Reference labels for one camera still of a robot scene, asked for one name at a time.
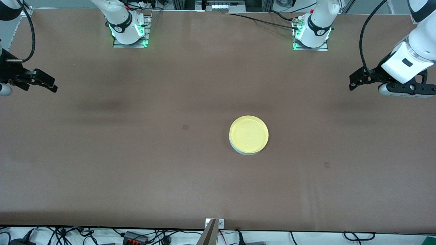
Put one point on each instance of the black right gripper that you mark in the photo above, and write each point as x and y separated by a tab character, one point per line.
8	69

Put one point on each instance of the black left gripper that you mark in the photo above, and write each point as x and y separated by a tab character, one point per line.
375	73

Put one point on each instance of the yellow round plate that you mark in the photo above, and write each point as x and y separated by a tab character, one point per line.
248	133

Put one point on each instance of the pale green round plate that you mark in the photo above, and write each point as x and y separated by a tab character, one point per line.
247	153

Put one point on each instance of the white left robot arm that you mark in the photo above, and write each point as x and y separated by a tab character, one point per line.
320	20

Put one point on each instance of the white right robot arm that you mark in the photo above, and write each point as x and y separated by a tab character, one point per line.
119	20

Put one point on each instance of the grey device with sockets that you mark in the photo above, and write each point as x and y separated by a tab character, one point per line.
223	6

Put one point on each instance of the black power adapter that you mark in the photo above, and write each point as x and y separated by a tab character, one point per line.
20	242

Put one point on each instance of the green board corner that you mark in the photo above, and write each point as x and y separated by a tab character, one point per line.
430	241

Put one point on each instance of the black red connector block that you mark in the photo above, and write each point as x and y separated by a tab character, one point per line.
134	237

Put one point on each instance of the black plug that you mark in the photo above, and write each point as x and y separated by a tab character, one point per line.
240	238

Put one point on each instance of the silver corner bracket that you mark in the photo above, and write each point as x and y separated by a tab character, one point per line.
29	12

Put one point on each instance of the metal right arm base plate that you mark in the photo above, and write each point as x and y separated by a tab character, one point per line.
147	27

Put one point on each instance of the white bracket plate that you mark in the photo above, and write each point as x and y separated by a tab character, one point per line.
221	223

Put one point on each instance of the grey metal camera post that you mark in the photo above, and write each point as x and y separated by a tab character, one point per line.
208	234

